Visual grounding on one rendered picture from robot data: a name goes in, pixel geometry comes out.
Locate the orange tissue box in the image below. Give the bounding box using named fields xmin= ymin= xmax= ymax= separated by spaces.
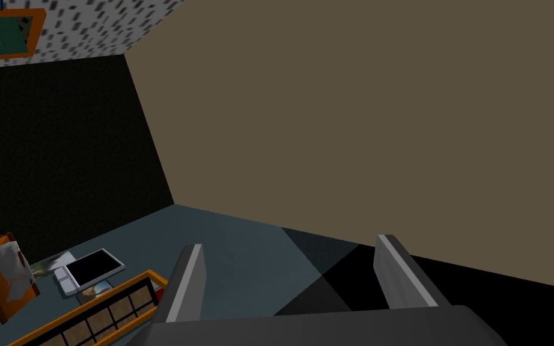
xmin=0 ymin=232 xmax=41 ymax=325

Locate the orange framed green picture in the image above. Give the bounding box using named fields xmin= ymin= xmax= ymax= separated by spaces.
xmin=0 ymin=8 xmax=47 ymax=63

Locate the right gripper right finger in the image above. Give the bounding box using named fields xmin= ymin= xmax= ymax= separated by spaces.
xmin=373 ymin=234 xmax=452 ymax=311

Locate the white tablet with black screen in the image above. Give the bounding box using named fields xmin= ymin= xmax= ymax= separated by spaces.
xmin=53 ymin=247 xmax=126 ymax=296

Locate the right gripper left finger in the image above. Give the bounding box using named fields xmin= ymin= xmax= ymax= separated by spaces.
xmin=153 ymin=243 xmax=207 ymax=324

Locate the orange framed wooden tray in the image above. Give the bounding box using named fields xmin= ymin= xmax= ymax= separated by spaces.
xmin=7 ymin=269 xmax=169 ymax=346

